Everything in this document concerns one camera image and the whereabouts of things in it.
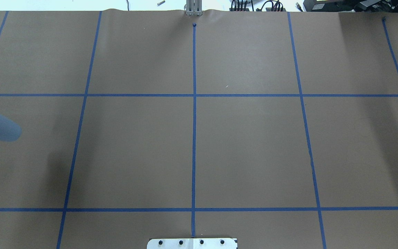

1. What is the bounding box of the brown paper table mat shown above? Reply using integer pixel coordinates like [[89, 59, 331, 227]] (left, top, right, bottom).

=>
[[0, 9, 398, 249]]

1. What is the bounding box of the aluminium frame post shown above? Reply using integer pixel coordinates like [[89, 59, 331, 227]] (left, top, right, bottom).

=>
[[185, 0, 203, 16]]

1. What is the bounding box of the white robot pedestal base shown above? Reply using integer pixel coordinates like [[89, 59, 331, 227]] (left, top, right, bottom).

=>
[[146, 238, 238, 249]]

